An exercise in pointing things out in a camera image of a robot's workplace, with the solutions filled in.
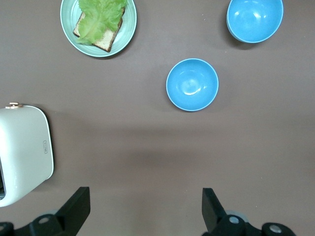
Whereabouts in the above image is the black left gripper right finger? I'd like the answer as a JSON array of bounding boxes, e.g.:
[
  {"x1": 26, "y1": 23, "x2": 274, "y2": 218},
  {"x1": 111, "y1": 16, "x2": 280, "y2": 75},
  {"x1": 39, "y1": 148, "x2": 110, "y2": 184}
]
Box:
[{"x1": 201, "y1": 187, "x2": 296, "y2": 236}]

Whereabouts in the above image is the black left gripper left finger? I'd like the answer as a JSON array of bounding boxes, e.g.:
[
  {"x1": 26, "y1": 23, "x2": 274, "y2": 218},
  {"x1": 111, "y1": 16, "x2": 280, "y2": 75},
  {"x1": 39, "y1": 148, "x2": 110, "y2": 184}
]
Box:
[{"x1": 0, "y1": 186, "x2": 91, "y2": 236}]

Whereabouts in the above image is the blue bowl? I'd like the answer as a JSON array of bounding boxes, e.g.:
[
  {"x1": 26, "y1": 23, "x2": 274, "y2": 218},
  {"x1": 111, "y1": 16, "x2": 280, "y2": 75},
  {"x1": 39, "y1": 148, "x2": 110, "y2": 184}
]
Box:
[
  {"x1": 226, "y1": 0, "x2": 284, "y2": 44},
  {"x1": 165, "y1": 58, "x2": 220, "y2": 112}
]

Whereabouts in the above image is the cream white toaster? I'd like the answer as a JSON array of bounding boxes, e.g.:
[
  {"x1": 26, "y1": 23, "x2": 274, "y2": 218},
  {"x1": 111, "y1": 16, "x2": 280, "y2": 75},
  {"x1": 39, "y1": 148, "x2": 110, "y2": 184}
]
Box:
[{"x1": 0, "y1": 102, "x2": 55, "y2": 208}]

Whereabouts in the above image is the white bread slice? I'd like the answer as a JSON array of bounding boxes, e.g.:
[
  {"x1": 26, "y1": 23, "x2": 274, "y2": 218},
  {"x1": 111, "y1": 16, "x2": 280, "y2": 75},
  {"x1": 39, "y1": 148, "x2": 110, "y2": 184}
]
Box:
[{"x1": 72, "y1": 6, "x2": 126, "y2": 53}]

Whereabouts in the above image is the pale green plate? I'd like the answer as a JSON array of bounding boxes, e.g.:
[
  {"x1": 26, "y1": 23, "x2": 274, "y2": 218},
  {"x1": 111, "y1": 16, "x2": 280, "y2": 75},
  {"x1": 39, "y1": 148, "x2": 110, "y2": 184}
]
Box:
[{"x1": 60, "y1": 0, "x2": 137, "y2": 58}]

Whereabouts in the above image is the bread with lettuce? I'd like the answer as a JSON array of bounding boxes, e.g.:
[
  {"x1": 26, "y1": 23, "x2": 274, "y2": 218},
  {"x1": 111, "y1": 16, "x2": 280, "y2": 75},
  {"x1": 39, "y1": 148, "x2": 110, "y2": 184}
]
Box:
[{"x1": 75, "y1": 0, "x2": 128, "y2": 46}]

